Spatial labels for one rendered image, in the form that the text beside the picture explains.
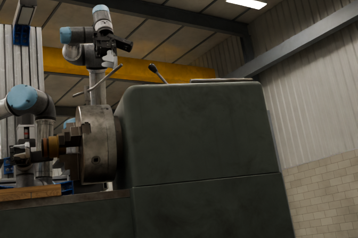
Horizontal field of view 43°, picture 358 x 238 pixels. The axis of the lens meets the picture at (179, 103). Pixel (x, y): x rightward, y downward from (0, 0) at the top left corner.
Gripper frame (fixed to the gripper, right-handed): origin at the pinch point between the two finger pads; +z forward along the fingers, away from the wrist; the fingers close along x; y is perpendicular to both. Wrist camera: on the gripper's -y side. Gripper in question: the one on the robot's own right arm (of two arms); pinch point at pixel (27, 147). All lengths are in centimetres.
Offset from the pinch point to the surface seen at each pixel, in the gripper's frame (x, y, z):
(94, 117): 7.2, -24.2, 11.0
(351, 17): 450, -794, -680
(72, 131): 2.5, -16.0, 10.2
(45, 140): 2.3, -6.3, 0.1
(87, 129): 2.6, -21.4, 11.7
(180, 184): -22, -52, 19
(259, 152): -13, -86, 19
